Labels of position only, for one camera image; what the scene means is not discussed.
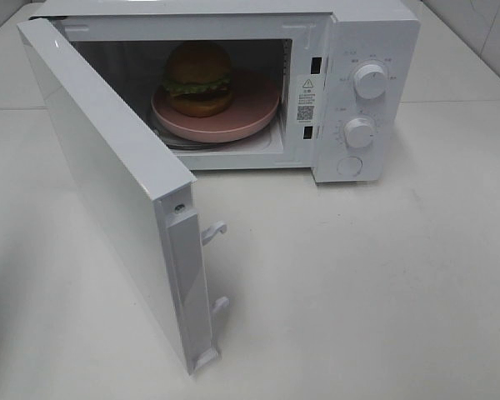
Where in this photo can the lower white timer knob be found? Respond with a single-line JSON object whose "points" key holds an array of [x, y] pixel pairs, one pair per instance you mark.
{"points": [[359, 132]]}

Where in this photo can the toy burger with lettuce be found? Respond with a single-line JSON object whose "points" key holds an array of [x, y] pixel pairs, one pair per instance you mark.
{"points": [[197, 79]]}

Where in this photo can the white warning label sticker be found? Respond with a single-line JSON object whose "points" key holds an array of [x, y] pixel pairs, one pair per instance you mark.
{"points": [[306, 98]]}

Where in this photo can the pink round plate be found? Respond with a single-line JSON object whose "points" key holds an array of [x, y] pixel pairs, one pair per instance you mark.
{"points": [[255, 102]]}

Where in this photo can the white round door button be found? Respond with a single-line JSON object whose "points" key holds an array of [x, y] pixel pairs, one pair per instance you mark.
{"points": [[350, 166]]}

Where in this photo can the glass microwave turntable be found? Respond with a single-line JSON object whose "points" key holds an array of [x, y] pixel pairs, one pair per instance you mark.
{"points": [[259, 141]]}

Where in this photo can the white microwave door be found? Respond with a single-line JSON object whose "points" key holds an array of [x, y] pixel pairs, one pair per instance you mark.
{"points": [[138, 191]]}

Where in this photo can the upper white power knob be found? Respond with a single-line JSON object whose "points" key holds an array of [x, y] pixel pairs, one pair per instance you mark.
{"points": [[370, 80]]}

